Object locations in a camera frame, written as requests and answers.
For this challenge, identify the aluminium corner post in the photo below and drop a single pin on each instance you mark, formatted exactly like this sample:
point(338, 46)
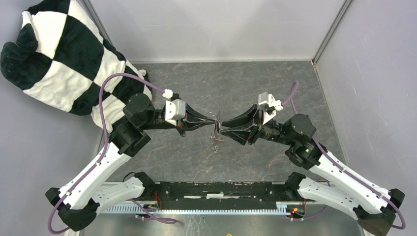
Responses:
point(89, 8)
point(332, 30)

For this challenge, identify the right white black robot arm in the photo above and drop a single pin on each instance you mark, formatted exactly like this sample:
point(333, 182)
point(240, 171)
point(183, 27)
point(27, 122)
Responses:
point(374, 208)

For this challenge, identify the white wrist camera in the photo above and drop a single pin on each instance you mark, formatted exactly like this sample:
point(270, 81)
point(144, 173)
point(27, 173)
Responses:
point(269, 105)
point(175, 108)

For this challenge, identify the right aluminium corner post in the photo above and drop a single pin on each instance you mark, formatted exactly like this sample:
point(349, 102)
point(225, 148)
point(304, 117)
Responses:
point(332, 30)

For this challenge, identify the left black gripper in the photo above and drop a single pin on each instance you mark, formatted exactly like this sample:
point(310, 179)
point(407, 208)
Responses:
point(187, 123)

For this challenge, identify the silver metal keyring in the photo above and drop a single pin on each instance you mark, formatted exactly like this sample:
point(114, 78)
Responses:
point(217, 126)

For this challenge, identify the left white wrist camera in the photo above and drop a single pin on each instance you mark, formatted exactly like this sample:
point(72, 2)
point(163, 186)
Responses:
point(175, 108)

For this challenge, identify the silver toothed metal strip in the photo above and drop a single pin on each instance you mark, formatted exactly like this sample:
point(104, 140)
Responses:
point(131, 208)

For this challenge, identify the left aluminium corner post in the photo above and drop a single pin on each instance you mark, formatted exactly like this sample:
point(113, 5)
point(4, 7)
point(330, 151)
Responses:
point(89, 8)

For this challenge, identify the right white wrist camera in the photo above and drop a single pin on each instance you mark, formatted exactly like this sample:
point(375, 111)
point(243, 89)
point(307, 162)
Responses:
point(269, 105)

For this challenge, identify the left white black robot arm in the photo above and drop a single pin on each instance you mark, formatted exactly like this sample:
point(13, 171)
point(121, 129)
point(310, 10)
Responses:
point(82, 199)

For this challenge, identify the black white checkered blanket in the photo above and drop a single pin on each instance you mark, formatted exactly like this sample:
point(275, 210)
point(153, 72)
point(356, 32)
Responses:
point(61, 59)

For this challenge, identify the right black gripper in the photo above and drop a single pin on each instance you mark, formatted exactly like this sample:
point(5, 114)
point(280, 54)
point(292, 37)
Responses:
point(241, 135)

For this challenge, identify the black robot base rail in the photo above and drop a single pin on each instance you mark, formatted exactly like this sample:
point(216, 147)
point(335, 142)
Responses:
point(211, 196)

